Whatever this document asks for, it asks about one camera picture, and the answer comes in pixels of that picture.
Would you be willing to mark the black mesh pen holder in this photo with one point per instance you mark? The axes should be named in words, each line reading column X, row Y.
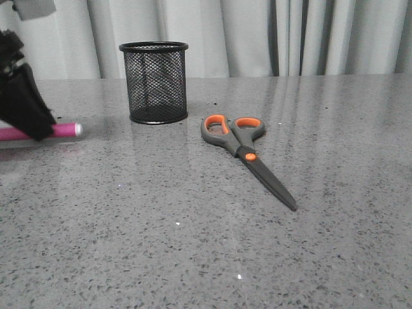
column 156, row 81

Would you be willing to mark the grey curtain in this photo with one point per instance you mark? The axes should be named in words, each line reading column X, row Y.
column 226, row 38

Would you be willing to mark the grey orange scissors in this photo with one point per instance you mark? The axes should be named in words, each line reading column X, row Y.
column 237, row 137

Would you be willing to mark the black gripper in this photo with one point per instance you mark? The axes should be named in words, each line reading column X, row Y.
column 21, row 103

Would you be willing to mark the pink marker pen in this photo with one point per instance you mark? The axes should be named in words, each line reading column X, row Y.
column 59, row 131

